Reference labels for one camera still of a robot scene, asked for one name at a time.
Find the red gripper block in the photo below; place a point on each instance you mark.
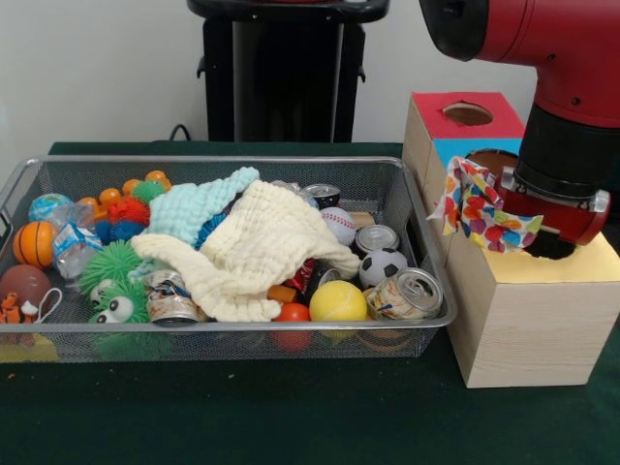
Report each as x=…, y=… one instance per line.
x=557, y=218

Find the colourful polka-dot cloth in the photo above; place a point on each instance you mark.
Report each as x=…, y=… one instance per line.
x=474, y=213

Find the cream knitted cloth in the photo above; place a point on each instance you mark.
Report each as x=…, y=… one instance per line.
x=261, y=242

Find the crushed clear plastic bottle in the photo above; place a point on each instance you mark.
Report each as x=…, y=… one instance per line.
x=72, y=247

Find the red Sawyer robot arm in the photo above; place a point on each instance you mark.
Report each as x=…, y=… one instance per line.
x=557, y=72

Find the wooden box with three holes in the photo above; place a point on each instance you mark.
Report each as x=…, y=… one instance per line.
x=533, y=329

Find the shallow mesh bin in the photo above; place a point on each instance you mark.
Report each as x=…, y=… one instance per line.
x=218, y=344

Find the printed drink can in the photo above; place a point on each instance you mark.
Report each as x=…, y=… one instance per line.
x=407, y=293

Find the black and white soccer ball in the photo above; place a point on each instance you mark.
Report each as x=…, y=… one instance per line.
x=382, y=267

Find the silver drink can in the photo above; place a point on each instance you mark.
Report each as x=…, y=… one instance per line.
x=377, y=238

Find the white baseball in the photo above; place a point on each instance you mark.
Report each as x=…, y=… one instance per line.
x=339, y=225

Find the yellow tennis ball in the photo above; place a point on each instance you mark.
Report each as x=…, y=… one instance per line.
x=338, y=301

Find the small red ball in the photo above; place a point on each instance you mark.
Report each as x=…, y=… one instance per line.
x=293, y=312

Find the dark green tablecloth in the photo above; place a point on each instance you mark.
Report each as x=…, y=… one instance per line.
x=290, y=412

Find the light blue knitted cloth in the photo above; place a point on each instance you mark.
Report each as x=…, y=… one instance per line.
x=189, y=203

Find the blue green globe ball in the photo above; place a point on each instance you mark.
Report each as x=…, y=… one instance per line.
x=46, y=207

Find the orange mini basketball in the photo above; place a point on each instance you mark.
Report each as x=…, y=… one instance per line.
x=33, y=244

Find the brown mini football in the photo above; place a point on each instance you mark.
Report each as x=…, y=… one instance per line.
x=24, y=286

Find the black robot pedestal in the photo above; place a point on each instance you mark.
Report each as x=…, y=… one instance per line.
x=281, y=87

